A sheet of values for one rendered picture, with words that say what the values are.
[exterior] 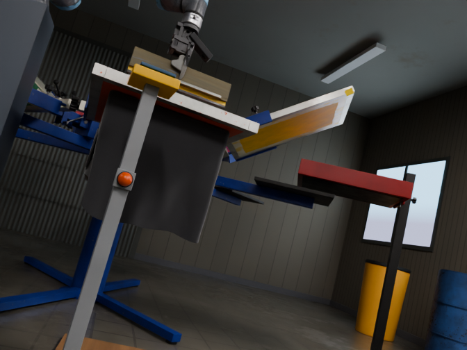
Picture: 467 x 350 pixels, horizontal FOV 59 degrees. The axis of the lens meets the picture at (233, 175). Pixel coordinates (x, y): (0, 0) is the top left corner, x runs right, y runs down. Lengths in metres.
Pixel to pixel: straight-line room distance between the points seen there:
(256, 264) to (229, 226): 0.68
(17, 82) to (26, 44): 0.14
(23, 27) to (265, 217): 4.79
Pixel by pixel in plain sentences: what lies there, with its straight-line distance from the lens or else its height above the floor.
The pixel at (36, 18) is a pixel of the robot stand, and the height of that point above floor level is 1.14.
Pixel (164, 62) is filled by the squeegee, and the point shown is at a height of 1.12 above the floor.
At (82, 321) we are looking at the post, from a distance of 1.19.
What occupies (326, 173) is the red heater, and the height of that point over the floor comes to 1.05.
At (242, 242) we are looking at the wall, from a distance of 5.89.
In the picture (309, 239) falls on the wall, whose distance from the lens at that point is 6.27.
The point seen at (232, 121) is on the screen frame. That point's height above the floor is 0.96.
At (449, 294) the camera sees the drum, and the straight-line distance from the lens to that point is 3.83.
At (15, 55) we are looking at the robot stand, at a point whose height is 0.99.
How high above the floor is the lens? 0.57
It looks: 9 degrees up
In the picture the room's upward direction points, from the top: 15 degrees clockwise
